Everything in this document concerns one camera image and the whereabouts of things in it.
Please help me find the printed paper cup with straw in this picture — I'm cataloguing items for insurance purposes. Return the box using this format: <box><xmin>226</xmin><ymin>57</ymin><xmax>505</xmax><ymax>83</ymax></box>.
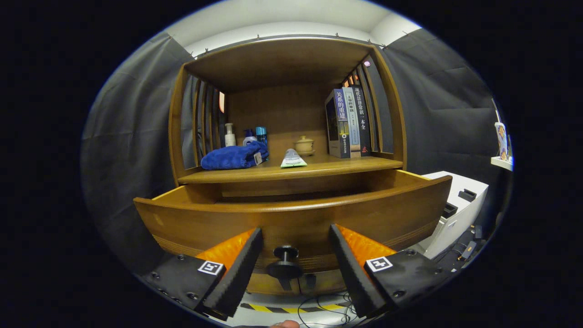
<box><xmin>491</xmin><ymin>98</ymin><xmax>509</xmax><ymax>161</ymax></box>

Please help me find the white squeeze tube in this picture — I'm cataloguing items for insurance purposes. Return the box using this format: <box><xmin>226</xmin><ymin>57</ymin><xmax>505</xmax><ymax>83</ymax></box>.
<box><xmin>280</xmin><ymin>149</ymin><xmax>308</xmax><ymax>169</ymax></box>

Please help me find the thin black floor cable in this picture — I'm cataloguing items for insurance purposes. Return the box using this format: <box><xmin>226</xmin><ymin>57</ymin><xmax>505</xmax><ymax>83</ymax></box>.
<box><xmin>296</xmin><ymin>278</ymin><xmax>360</xmax><ymax>326</ymax></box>

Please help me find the folded blue towel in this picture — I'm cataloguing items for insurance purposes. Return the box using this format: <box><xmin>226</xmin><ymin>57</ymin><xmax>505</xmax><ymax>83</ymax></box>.
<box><xmin>200</xmin><ymin>141</ymin><xmax>270</xmax><ymax>170</ymax></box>

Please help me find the beige lidded teacup with saucer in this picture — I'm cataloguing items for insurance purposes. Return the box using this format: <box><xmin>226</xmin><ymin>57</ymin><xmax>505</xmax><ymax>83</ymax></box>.
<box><xmin>293</xmin><ymin>135</ymin><xmax>316</xmax><ymax>157</ymax></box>

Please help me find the white side cabinet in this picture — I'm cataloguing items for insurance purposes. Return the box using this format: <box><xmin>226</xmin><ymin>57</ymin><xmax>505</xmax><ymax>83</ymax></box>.
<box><xmin>417</xmin><ymin>171</ymin><xmax>489</xmax><ymax>260</ymax></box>

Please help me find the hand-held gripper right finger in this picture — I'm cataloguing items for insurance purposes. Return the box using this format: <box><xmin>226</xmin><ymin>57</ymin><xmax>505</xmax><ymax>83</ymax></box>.
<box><xmin>329</xmin><ymin>223</ymin><xmax>456</xmax><ymax>319</ymax></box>

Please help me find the wooden cabinet door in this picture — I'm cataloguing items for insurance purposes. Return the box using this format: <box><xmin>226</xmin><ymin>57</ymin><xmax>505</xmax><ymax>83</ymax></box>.
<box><xmin>298</xmin><ymin>271</ymin><xmax>349</xmax><ymax>295</ymax></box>
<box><xmin>246</xmin><ymin>273</ymin><xmax>299</xmax><ymax>296</ymax></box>

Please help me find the wooden countertop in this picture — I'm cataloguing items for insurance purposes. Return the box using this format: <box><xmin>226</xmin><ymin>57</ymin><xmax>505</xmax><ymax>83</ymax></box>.
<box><xmin>178</xmin><ymin>153</ymin><xmax>404</xmax><ymax>185</ymax></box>

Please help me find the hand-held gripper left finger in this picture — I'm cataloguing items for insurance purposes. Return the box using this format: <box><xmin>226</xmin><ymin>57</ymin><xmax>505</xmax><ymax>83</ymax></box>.
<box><xmin>139</xmin><ymin>227</ymin><xmax>264</xmax><ymax>321</ymax></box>

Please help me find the black round drawer knob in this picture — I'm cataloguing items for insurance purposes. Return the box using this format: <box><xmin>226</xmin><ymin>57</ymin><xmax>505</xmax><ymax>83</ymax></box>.
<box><xmin>266</xmin><ymin>246</ymin><xmax>304</xmax><ymax>279</ymax></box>

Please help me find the blue spine book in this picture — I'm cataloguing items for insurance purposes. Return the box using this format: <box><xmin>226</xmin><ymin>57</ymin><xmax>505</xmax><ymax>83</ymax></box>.
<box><xmin>325</xmin><ymin>88</ymin><xmax>351</xmax><ymax>159</ymax></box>

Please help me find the black spine book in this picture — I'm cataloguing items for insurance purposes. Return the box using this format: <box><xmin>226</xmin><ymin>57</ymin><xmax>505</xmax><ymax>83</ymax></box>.
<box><xmin>353</xmin><ymin>85</ymin><xmax>372</xmax><ymax>157</ymax></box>

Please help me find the brown wooden drawer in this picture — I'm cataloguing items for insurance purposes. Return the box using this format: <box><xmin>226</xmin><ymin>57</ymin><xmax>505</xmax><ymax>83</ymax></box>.
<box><xmin>133</xmin><ymin>169</ymin><xmax>453</xmax><ymax>276</ymax></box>

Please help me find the grey spine book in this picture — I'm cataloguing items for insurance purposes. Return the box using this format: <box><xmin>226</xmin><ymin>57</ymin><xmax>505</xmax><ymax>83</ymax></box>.
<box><xmin>343</xmin><ymin>87</ymin><xmax>361</xmax><ymax>158</ymax></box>

